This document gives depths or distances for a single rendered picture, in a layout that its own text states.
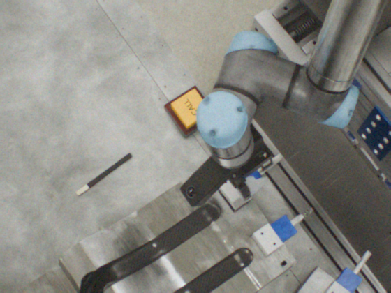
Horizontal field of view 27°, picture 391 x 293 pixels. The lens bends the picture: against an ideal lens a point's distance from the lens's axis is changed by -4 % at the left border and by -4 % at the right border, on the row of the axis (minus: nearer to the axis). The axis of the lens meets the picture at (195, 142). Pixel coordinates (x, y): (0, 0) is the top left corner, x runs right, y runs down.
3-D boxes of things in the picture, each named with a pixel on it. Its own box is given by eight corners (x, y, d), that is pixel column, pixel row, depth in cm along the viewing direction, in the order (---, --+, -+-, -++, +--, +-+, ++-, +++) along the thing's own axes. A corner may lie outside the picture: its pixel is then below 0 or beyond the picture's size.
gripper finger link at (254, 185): (276, 193, 158) (266, 171, 151) (251, 212, 158) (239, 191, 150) (267, 182, 160) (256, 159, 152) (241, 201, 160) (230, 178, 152)
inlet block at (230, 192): (274, 151, 166) (272, 141, 161) (290, 169, 164) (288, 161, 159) (220, 190, 165) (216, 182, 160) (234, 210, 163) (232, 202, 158)
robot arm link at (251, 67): (296, 63, 139) (275, 122, 136) (232, 39, 140) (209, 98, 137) (303, 46, 131) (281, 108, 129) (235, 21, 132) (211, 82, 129)
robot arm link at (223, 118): (254, 93, 127) (235, 144, 125) (260, 118, 137) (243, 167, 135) (205, 78, 129) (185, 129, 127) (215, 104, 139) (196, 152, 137)
